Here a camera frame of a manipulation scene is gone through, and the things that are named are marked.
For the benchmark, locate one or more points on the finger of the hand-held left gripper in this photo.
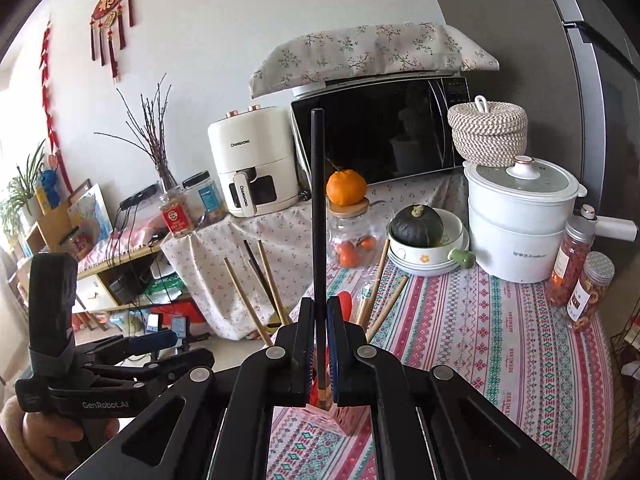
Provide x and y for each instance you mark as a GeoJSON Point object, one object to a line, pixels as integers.
{"type": "Point", "coordinates": [150, 340]}
{"type": "Point", "coordinates": [190, 360]}

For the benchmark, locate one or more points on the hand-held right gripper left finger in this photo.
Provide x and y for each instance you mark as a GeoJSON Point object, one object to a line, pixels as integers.
{"type": "Point", "coordinates": [302, 355]}

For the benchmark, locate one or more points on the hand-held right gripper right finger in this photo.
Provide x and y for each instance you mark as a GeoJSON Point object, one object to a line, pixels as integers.
{"type": "Point", "coordinates": [336, 355]}

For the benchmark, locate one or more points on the red plastic spoon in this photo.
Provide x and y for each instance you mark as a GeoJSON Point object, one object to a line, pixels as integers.
{"type": "Point", "coordinates": [346, 307]}

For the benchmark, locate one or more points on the pink plastic basket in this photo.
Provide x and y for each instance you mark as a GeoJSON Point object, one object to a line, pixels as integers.
{"type": "Point", "coordinates": [345, 417]}

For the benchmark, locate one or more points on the plastic-wrapped disposable chopstick pair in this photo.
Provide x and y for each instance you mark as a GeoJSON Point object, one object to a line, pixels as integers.
{"type": "Point", "coordinates": [369, 300]}

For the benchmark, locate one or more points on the pile of chopsticks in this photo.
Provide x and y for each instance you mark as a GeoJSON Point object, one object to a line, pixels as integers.
{"type": "Point", "coordinates": [247, 301]}

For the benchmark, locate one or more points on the black chopstick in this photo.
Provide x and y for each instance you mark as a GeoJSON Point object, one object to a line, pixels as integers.
{"type": "Point", "coordinates": [318, 210]}

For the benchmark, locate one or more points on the person's left hand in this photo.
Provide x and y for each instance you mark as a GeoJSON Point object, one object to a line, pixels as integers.
{"type": "Point", "coordinates": [50, 435]}

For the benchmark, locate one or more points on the red patterned box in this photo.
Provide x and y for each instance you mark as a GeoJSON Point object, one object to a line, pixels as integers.
{"type": "Point", "coordinates": [180, 310]}

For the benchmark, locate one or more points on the green plastic bag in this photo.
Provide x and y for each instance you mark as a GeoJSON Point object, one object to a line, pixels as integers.
{"type": "Point", "coordinates": [165, 285]}

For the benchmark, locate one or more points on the black box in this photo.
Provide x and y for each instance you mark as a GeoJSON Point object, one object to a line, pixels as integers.
{"type": "Point", "coordinates": [127, 282]}

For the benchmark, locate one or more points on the wooden shelf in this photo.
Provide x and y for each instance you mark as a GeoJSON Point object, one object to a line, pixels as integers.
{"type": "Point", "coordinates": [52, 227]}

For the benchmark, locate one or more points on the small-floral white tablecloth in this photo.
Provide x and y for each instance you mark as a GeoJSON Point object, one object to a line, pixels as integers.
{"type": "Point", "coordinates": [215, 270]}

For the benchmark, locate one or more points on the small tangerine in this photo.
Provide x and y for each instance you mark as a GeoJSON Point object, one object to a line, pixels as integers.
{"type": "Point", "coordinates": [347, 255]}
{"type": "Point", "coordinates": [367, 244]}

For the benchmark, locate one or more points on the blue picture board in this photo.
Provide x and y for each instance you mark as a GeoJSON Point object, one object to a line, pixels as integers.
{"type": "Point", "coordinates": [92, 215]}

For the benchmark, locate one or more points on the pink cloth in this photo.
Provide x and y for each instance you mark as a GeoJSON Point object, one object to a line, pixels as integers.
{"type": "Point", "coordinates": [145, 232]}

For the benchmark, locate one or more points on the potted green plant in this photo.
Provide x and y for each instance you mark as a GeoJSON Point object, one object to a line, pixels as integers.
{"type": "Point", "coordinates": [22, 195]}

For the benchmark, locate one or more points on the red label jar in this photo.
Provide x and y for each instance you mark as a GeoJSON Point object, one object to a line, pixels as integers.
{"type": "Point", "coordinates": [177, 220]}

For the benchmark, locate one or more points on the blue toy figure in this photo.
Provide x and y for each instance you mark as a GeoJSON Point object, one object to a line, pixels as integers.
{"type": "Point", "coordinates": [48, 185]}

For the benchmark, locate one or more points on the stacked white plates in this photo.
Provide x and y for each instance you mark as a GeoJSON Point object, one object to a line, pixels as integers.
{"type": "Point", "coordinates": [430, 271]}

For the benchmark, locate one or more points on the glass jar with wooden lid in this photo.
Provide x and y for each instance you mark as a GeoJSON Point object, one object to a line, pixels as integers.
{"type": "Point", "coordinates": [350, 227]}

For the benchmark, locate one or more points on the striped patterned tablecloth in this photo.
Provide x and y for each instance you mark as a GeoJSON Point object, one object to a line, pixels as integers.
{"type": "Point", "coordinates": [475, 335]}

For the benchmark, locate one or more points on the black power strip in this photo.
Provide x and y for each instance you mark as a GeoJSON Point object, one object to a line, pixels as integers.
{"type": "Point", "coordinates": [137, 197]}

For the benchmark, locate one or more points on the dark green squash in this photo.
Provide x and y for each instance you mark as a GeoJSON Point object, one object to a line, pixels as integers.
{"type": "Point", "coordinates": [415, 230]}

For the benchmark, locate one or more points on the black lid plastic jar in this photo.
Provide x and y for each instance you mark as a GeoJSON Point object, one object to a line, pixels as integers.
{"type": "Point", "coordinates": [205, 200]}

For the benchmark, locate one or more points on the glass vase with bare branches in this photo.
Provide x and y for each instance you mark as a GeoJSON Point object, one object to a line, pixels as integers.
{"type": "Point", "coordinates": [167, 177]}

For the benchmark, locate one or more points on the large tangerine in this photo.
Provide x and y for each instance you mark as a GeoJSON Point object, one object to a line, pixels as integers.
{"type": "Point", "coordinates": [346, 187]}

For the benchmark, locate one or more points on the white air fryer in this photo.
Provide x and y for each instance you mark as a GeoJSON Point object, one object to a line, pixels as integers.
{"type": "Point", "coordinates": [240, 160]}

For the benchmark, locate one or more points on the white electric cooking pot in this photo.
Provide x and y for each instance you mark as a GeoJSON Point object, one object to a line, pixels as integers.
{"type": "Point", "coordinates": [510, 240]}

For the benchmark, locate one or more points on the black microwave oven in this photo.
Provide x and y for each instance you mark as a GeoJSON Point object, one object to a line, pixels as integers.
{"type": "Point", "coordinates": [375, 125]}

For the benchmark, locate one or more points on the plastic jar of red flakes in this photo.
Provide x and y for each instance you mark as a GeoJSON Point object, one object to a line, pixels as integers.
{"type": "Point", "coordinates": [565, 270]}

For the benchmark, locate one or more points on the plastic jar of dried slices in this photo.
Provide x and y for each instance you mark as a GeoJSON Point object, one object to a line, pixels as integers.
{"type": "Point", "coordinates": [587, 295]}

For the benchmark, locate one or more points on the woven lidded basket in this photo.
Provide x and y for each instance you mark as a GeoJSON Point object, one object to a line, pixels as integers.
{"type": "Point", "coordinates": [487, 135]}

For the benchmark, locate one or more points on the floral fabric cover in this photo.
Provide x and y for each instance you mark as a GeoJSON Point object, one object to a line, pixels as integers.
{"type": "Point", "coordinates": [360, 52]}

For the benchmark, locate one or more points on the grey refrigerator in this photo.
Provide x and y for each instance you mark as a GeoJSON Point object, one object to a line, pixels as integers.
{"type": "Point", "coordinates": [550, 85]}

